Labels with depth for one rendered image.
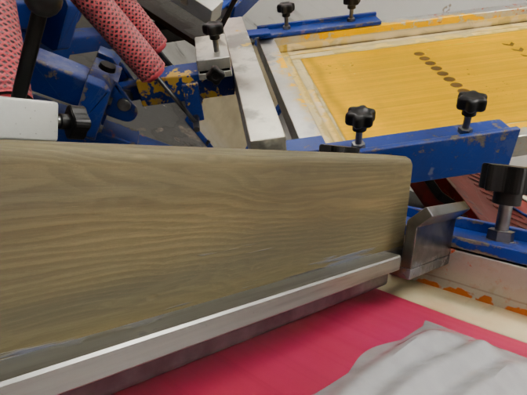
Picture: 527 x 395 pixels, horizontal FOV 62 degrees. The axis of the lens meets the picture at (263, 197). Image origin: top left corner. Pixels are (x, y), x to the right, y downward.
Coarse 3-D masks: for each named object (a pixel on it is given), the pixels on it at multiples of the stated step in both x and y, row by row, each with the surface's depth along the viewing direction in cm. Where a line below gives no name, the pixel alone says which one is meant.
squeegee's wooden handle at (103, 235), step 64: (0, 192) 13; (64, 192) 14; (128, 192) 16; (192, 192) 18; (256, 192) 20; (320, 192) 24; (384, 192) 29; (0, 256) 13; (64, 256) 14; (128, 256) 16; (192, 256) 18; (256, 256) 21; (320, 256) 25; (0, 320) 13; (64, 320) 15; (128, 320) 16
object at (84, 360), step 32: (384, 256) 29; (256, 288) 21; (288, 288) 21; (320, 288) 23; (160, 320) 17; (192, 320) 17; (224, 320) 18; (256, 320) 20; (32, 352) 14; (64, 352) 14; (96, 352) 14; (128, 352) 15; (160, 352) 16; (0, 384) 12; (32, 384) 13; (64, 384) 13
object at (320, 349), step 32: (320, 320) 28; (352, 320) 28; (384, 320) 29; (416, 320) 29; (448, 320) 30; (224, 352) 23; (256, 352) 23; (288, 352) 24; (320, 352) 24; (352, 352) 24; (512, 352) 26; (160, 384) 20; (192, 384) 20; (224, 384) 20; (256, 384) 20; (288, 384) 21; (320, 384) 21
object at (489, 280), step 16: (464, 256) 35; (480, 256) 34; (432, 272) 37; (448, 272) 36; (464, 272) 35; (480, 272) 34; (496, 272) 33; (512, 272) 32; (448, 288) 36; (464, 288) 35; (480, 288) 34; (496, 288) 33; (512, 288) 32; (496, 304) 33; (512, 304) 33
